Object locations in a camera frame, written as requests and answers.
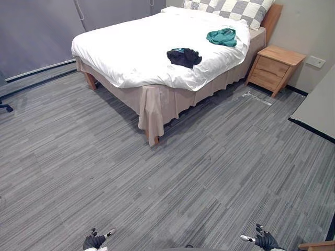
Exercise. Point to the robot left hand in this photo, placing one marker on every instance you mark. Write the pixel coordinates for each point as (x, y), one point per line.
(92, 241)

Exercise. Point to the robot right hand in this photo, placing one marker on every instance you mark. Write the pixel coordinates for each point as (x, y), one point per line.
(264, 240)

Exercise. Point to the beige bed skirt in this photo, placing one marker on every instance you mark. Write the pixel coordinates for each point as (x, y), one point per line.
(167, 98)

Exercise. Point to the black cloth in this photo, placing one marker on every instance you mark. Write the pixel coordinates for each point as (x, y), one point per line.
(184, 57)

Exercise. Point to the green cloth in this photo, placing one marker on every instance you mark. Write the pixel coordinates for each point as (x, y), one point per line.
(222, 37)

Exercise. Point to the wooden furniture edge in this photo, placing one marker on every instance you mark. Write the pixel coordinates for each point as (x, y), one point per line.
(317, 245)

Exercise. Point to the black office chair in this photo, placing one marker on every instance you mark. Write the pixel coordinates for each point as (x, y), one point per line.
(3, 100)

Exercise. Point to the wooden nightstand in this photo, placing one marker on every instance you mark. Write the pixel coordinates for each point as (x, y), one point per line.
(274, 69)

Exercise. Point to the white duvet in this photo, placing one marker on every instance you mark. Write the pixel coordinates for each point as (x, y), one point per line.
(162, 47)

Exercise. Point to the grey roller blind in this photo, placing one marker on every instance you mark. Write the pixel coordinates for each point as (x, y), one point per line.
(39, 34)

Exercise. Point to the checkered grey white pillow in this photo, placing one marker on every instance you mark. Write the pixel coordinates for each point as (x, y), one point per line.
(230, 10)

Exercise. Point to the white wall socket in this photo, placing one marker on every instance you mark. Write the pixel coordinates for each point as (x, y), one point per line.
(317, 61)

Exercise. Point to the wooden bed frame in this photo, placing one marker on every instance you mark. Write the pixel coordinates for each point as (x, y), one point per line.
(272, 19)

